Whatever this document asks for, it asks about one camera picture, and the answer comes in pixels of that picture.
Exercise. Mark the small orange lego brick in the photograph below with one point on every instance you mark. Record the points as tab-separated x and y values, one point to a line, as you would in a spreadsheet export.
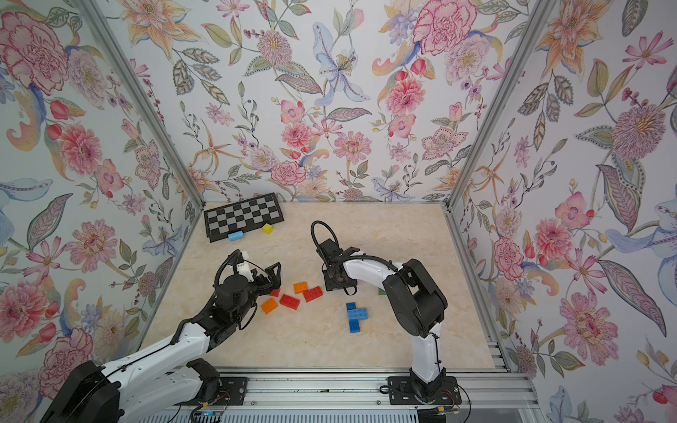
301	287

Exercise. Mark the red lego brick lower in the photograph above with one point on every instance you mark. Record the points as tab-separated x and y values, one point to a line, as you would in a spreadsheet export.
290	302

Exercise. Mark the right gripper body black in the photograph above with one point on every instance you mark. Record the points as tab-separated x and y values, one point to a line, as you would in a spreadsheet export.
331	281

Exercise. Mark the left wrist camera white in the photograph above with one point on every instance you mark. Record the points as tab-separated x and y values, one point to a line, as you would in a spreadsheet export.
246	272

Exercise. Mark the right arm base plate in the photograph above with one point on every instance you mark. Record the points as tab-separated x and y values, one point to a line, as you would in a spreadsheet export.
408	390

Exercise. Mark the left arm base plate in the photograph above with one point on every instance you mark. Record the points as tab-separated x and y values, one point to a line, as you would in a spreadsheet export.
227	391

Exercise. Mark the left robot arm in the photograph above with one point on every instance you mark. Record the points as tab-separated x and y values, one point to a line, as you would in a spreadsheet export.
172	371

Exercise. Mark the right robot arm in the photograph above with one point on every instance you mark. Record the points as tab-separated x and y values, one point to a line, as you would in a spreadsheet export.
417	303

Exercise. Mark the red lego brick middle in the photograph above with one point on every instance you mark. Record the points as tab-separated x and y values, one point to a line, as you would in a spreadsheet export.
313	294

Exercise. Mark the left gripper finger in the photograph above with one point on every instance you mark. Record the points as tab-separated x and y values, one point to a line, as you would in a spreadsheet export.
273	273
239	259

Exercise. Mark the orange lego brick lower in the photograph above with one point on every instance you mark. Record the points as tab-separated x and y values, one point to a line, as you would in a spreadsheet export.
269	306

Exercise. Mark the aluminium rail frame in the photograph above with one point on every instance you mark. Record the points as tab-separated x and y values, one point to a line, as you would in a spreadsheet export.
352	395

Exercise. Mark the light blue lego brick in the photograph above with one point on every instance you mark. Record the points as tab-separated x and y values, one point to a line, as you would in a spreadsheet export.
354	326

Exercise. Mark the black grey chessboard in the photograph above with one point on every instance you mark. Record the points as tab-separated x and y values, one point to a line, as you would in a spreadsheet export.
244	216

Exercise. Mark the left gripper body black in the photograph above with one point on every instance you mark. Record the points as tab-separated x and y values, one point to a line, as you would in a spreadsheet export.
253	290

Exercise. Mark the light blue cylinder block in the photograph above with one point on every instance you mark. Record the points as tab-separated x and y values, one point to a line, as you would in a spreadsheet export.
236	236

